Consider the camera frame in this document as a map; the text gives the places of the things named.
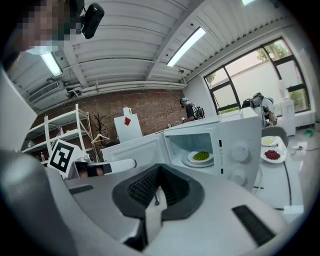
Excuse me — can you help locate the wooden clothes hanger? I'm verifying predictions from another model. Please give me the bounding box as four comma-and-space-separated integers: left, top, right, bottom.
90, 133, 111, 145

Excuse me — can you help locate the person's left hand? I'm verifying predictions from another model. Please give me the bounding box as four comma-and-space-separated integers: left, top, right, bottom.
79, 167, 104, 179

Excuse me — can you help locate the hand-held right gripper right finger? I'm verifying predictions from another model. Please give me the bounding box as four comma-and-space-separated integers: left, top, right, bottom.
159, 163, 205, 221

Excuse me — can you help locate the white microwave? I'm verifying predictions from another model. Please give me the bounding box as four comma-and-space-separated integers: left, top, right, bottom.
100, 107, 263, 194

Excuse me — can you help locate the white fridge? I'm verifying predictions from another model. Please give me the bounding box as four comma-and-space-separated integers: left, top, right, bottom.
113, 113, 144, 144

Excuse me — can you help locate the white plate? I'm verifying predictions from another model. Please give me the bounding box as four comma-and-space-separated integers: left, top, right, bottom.
261, 136, 280, 147
187, 150, 215, 165
260, 149, 288, 165

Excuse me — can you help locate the grey chair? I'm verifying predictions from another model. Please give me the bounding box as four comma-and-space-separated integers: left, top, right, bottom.
261, 126, 290, 149

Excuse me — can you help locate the white ceiling pipe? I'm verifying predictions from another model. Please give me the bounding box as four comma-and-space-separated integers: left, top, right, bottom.
82, 81, 187, 95

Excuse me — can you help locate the person's face mask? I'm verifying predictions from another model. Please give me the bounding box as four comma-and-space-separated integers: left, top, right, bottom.
24, 46, 60, 56

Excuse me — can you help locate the red grape bunch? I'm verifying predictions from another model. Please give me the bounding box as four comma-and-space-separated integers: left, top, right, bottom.
264, 149, 282, 160

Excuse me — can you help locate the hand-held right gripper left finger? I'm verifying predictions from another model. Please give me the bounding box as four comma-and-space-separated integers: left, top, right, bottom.
111, 163, 161, 221

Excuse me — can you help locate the black head-worn camera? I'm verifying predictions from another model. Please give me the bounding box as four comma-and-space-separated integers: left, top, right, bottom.
81, 2, 106, 40

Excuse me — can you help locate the white shelf rack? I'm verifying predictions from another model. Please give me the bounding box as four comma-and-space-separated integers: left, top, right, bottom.
21, 103, 97, 164

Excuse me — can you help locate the white water dispenser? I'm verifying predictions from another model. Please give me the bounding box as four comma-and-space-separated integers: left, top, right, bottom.
278, 79, 297, 137

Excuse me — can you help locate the person's head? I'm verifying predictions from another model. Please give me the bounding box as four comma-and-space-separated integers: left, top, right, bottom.
14, 0, 84, 50

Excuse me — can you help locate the dark coat rack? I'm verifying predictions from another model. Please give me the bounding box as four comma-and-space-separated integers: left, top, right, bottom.
92, 112, 109, 144

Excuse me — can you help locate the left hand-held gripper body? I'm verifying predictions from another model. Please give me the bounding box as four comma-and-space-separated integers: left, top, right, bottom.
47, 138, 113, 180

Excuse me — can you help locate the ceiling air conditioner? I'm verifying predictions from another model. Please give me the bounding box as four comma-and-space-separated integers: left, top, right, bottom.
26, 79, 70, 109

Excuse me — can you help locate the white table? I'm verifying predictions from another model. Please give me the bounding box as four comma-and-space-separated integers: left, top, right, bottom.
251, 136, 305, 215

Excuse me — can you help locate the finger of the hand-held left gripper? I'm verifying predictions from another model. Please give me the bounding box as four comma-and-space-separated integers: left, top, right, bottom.
109, 158, 137, 173

